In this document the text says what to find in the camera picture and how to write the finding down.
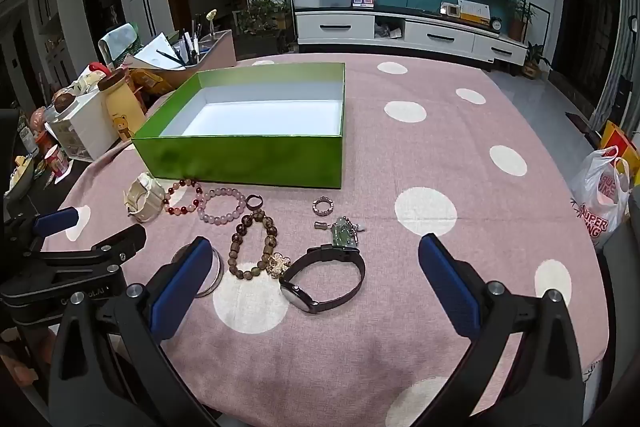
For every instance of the white storage box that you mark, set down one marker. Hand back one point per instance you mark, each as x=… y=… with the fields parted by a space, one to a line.
x=87 y=127

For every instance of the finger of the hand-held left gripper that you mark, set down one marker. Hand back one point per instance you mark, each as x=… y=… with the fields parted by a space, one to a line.
x=117 y=243
x=56 y=221

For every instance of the orange snack packets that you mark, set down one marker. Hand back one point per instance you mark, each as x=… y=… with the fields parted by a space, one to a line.
x=145 y=79

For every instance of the red and white cup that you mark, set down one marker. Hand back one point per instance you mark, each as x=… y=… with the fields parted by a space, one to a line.
x=59 y=162

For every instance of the white wristwatch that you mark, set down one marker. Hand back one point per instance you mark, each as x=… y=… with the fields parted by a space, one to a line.
x=147 y=199

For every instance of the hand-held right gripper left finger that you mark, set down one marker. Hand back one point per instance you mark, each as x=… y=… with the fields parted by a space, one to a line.
x=182 y=289

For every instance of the white television cabinet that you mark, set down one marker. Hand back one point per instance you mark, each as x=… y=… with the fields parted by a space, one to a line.
x=440 y=36

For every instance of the pink dotted tablecloth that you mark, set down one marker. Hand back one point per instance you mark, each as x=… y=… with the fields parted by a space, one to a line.
x=400 y=257

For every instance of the green cardboard box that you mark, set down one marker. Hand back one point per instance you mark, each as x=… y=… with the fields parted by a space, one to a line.
x=240 y=162

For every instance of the low potted plant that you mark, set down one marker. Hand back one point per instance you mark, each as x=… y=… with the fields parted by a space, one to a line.
x=535 y=59

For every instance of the gold flower charm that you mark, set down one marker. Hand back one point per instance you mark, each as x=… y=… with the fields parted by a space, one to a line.
x=278 y=264

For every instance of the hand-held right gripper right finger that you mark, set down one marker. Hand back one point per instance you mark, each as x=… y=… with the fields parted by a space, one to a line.
x=450 y=292

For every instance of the ceramic bowl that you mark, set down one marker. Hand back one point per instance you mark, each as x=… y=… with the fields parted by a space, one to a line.
x=20 y=179

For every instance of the green and white cloth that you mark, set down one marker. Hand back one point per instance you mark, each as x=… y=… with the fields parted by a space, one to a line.
x=120 y=42

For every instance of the black wristwatch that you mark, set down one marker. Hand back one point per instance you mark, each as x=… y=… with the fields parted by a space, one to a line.
x=295 y=294

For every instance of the pink pen holder box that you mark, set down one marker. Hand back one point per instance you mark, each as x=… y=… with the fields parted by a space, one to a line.
x=215 y=52

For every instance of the yellow bear bottle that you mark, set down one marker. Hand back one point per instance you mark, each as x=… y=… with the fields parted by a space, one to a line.
x=122 y=112

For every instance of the tall potted plant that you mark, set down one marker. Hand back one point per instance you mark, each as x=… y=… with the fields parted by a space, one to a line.
x=520 y=14

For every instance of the silver bangle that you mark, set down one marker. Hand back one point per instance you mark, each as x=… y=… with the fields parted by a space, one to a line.
x=218 y=274

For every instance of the green jade pendant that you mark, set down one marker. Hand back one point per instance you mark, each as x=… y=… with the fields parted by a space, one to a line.
x=342 y=234

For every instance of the bushy green plants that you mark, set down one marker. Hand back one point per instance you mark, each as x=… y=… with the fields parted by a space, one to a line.
x=260 y=14

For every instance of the yellow and red bag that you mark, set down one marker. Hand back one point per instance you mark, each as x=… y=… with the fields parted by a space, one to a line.
x=612 y=139

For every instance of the small black alarm clock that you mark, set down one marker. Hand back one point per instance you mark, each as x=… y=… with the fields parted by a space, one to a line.
x=496 y=24

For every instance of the yellow desk calendar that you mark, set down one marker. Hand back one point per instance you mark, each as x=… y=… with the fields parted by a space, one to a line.
x=474 y=12

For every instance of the white printed plastic bag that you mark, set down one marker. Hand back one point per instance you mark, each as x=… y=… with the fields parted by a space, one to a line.
x=597 y=202

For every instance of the small white device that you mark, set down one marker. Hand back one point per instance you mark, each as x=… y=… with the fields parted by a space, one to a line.
x=450 y=9

